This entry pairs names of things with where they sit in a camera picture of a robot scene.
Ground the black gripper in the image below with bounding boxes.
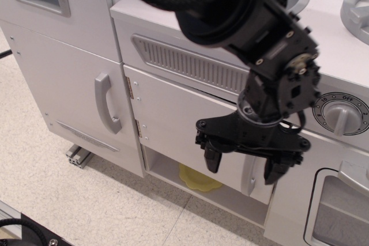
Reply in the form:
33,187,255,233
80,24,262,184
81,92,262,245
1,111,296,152
195,111,311,185

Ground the silver cabinet door handle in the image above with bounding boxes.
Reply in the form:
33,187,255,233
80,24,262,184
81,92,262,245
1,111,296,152
240,155,257,196

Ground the white cabinet door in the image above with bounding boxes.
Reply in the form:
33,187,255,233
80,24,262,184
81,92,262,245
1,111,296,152
123,65,273,204

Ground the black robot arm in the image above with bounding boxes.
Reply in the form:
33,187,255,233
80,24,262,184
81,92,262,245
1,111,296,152
142,0,321,185

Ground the yellow scalloped plate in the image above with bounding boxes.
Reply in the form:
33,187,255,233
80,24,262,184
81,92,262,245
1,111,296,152
179,164,223,192

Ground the silver vent grille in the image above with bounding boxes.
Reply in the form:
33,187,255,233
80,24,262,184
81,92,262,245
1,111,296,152
131,35,248,94

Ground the silver timer knob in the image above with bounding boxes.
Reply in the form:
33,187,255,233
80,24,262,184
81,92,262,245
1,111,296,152
312,92,368,136

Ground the white toy kitchen unit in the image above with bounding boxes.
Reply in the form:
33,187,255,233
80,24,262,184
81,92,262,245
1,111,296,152
1,0,368,245

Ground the aluminium extrusion bar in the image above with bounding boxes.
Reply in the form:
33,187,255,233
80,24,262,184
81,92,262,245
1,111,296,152
66,145,94,169

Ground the silver fridge emblem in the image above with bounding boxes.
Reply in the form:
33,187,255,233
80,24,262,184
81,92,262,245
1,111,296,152
57,120,120,152

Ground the white fridge door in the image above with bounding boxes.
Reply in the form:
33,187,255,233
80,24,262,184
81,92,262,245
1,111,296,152
1,21,145,177

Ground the silver stove burner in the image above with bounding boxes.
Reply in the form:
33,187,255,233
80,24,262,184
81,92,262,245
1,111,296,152
340,0,368,44

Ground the silver oven door handle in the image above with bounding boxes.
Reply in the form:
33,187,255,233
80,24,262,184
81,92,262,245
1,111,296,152
337,161,368,196

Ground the silver fridge door handle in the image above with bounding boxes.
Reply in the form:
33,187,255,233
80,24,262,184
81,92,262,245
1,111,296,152
94,72,122,134

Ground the black base with cable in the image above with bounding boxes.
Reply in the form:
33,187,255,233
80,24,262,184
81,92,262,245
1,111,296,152
1,211,73,245

